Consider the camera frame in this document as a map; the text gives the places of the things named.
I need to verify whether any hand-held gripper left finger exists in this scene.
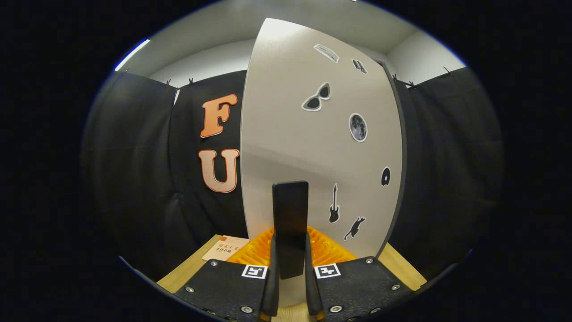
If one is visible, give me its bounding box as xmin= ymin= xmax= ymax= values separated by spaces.
xmin=174 ymin=227 xmax=280 ymax=322

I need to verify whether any beige orange cover book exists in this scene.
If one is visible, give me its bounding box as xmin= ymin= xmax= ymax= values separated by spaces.
xmin=202 ymin=235 xmax=250 ymax=262

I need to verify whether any narrow ceiling light panel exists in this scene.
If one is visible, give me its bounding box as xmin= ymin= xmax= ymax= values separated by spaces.
xmin=115 ymin=39 xmax=151 ymax=71

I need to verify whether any black backdrop cloth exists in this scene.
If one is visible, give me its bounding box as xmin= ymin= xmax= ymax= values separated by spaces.
xmin=80 ymin=65 xmax=505 ymax=282

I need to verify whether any row of black cloth clips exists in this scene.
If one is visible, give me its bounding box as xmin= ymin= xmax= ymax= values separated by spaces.
xmin=165 ymin=66 xmax=452 ymax=89

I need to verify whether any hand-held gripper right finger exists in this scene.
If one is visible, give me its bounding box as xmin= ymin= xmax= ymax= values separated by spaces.
xmin=305 ymin=226 xmax=414 ymax=322

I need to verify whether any black door handle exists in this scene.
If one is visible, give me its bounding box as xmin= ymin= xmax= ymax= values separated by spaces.
xmin=273 ymin=181 xmax=309 ymax=280

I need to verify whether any beige shoe cabinet door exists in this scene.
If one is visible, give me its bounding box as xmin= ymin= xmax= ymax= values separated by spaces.
xmin=240 ymin=18 xmax=405 ymax=309

